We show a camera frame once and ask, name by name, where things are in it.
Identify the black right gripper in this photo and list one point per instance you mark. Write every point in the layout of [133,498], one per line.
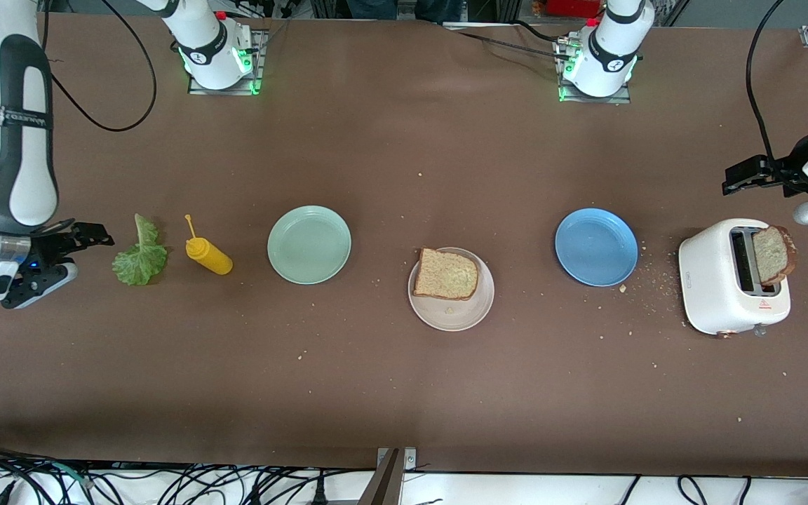
[51,245]

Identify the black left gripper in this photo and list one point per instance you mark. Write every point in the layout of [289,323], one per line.
[785,170]

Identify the green lettuce leaf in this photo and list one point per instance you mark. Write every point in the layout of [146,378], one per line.
[139,263]

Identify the yellow mustard squeeze bottle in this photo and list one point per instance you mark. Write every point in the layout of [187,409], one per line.
[211,257]

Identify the brown bread slice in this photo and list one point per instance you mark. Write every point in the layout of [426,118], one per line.
[446,275]
[772,254]

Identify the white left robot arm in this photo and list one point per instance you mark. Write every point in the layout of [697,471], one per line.
[611,56]

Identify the blue plate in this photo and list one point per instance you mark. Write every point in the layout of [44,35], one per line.
[596,247]

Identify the pale green plate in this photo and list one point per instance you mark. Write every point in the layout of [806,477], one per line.
[309,245]

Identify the beige plate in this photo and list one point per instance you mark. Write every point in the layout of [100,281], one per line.
[453,315]

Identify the white toaster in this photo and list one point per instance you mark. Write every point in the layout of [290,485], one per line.
[712,287]

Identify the red box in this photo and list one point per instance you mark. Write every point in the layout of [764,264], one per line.
[572,7]

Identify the person in blue jeans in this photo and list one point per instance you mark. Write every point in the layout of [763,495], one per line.
[376,8]

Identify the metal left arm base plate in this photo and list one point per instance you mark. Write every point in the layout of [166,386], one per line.
[618,99]

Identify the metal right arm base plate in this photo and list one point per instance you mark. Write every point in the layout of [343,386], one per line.
[260,63]

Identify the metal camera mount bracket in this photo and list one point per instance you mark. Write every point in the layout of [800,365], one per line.
[407,459]

